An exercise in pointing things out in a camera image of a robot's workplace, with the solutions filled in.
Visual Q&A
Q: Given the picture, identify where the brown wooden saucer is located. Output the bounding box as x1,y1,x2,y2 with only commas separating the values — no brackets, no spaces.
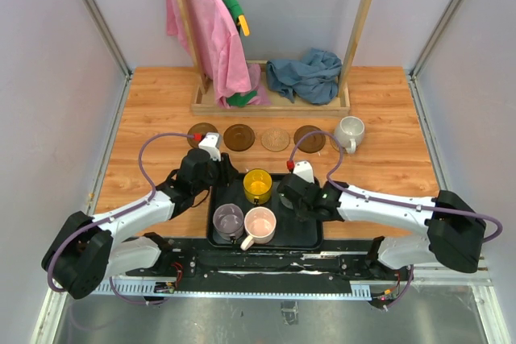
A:
223,124,256,151
187,122,218,148
293,125,326,154

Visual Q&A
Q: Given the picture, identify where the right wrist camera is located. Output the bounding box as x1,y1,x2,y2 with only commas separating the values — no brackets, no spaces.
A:
293,160,315,184

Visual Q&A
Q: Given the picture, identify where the purple cup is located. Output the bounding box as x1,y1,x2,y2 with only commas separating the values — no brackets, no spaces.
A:
213,203,244,243

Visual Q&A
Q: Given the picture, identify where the pink mug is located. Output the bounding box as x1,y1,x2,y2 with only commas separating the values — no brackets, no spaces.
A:
240,206,277,251

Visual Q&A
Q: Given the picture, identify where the black plastic tray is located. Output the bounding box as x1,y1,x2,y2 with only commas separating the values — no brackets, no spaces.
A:
206,173,323,251

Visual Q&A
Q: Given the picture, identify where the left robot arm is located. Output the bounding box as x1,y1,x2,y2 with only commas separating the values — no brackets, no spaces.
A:
41,149,239,300

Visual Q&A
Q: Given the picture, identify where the grey mug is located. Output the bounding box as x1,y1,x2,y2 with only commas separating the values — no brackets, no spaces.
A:
278,193,293,210

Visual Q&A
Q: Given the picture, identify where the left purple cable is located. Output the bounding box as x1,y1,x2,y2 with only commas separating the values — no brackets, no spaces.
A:
47,132,202,293

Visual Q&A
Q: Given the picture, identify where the green cloth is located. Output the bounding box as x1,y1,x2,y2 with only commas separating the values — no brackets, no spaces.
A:
226,90,257,107

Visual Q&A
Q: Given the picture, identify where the pink shirt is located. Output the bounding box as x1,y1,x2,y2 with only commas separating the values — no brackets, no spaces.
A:
188,0,271,109

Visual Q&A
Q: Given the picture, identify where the left woven rattan coaster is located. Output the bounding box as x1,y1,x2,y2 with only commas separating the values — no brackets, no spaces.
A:
261,127,290,152

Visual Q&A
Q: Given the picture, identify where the yellow cup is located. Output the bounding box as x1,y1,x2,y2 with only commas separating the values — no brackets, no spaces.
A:
243,168,273,205

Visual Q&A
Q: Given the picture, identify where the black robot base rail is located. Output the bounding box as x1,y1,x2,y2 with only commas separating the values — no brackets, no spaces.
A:
96,237,416,300

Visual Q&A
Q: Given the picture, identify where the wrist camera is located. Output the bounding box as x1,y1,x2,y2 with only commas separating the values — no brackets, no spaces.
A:
198,132,221,162
293,160,315,184

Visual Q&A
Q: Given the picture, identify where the wooden clothes rack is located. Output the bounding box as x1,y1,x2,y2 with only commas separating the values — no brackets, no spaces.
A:
177,0,372,118

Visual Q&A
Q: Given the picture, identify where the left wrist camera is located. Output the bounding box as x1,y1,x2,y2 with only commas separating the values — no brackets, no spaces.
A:
198,132,221,162

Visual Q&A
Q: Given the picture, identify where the white cup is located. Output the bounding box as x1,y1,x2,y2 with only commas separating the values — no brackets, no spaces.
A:
334,116,365,154

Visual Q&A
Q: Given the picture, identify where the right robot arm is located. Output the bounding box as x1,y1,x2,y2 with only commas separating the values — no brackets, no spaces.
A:
277,173,486,280

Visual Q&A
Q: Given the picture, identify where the blue crumpled cloth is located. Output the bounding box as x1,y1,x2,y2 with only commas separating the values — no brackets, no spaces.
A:
265,48,343,106

